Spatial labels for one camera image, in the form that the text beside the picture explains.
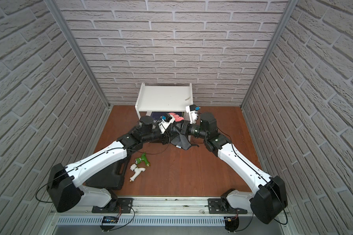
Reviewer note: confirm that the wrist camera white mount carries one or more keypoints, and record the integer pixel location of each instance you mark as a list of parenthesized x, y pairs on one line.
[(193, 113), (165, 122)]

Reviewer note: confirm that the white two-tier bookshelf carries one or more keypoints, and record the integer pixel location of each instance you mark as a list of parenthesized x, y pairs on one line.
[(163, 99)]

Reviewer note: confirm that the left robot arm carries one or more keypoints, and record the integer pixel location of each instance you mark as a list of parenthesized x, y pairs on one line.
[(65, 185)]

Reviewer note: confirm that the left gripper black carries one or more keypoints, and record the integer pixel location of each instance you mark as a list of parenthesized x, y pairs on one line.
[(166, 138)]

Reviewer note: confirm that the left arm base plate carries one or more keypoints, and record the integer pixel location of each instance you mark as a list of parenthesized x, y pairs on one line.
[(115, 206)]

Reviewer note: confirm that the green toy drill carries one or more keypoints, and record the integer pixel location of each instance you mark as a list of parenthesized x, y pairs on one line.
[(143, 159)]

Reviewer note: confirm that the pink and grey cloth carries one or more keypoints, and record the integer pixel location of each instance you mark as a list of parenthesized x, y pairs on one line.
[(181, 141)]

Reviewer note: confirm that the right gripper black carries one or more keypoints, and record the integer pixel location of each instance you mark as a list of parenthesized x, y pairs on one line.
[(185, 127)]

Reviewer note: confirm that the small green circuit board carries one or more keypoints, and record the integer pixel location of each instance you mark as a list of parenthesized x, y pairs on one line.
[(110, 220)]

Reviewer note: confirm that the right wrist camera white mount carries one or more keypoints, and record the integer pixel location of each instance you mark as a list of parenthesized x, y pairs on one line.
[(193, 113)]

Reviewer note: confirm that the round black connector puck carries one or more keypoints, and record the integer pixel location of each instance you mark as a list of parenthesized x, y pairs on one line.
[(231, 224)]

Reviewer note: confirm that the black plastic tool case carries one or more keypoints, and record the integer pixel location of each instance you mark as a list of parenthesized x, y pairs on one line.
[(111, 178)]

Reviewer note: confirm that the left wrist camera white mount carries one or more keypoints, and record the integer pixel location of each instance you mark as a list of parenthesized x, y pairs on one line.
[(165, 122)]

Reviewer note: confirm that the dark blue book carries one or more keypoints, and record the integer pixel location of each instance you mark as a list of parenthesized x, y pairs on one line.
[(157, 115)]

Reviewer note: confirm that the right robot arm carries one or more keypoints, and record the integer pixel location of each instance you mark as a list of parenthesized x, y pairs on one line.
[(268, 197)]

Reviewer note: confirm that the white plastic faucet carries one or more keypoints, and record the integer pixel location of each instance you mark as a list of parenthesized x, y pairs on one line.
[(137, 171)]

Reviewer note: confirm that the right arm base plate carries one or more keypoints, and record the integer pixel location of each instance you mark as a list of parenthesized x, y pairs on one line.
[(221, 206)]

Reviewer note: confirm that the aluminium front rail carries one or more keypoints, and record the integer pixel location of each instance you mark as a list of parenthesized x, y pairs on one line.
[(156, 206)]

